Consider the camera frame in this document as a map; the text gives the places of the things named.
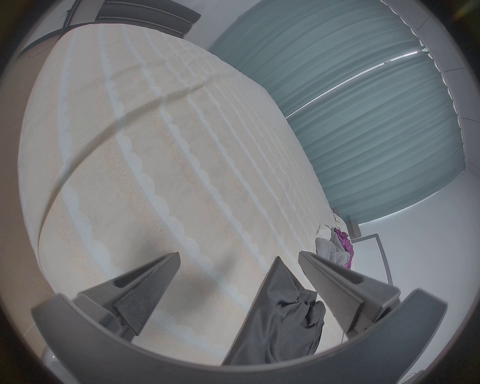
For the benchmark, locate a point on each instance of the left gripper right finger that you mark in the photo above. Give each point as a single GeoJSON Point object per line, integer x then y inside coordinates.
{"type": "Point", "coordinates": [345, 296]}

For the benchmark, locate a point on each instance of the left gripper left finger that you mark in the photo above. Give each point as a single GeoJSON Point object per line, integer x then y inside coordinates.
{"type": "Point", "coordinates": [138, 300]}

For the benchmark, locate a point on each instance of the black T-shirt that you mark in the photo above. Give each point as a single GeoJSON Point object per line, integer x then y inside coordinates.
{"type": "Point", "coordinates": [270, 322]}

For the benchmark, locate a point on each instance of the bed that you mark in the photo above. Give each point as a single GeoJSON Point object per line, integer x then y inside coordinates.
{"type": "Point", "coordinates": [150, 168]}

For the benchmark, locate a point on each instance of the purple satin garment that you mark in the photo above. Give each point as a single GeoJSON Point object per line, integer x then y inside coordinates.
{"type": "Point", "coordinates": [347, 245]}

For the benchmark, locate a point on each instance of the grey garment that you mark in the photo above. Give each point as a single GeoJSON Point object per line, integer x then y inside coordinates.
{"type": "Point", "coordinates": [326, 247]}

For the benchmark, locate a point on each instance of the white garment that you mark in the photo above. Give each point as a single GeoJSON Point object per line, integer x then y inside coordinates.
{"type": "Point", "coordinates": [324, 229]}

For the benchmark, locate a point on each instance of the grey bedside table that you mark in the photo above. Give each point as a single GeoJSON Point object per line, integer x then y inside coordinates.
{"type": "Point", "coordinates": [354, 227]}

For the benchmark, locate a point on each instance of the white printed pillow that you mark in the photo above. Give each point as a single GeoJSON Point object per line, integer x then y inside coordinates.
{"type": "Point", "coordinates": [339, 221]}

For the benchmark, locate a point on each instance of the blue-green curtain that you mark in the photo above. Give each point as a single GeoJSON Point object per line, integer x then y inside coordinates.
{"type": "Point", "coordinates": [375, 142]}
{"type": "Point", "coordinates": [300, 48]}

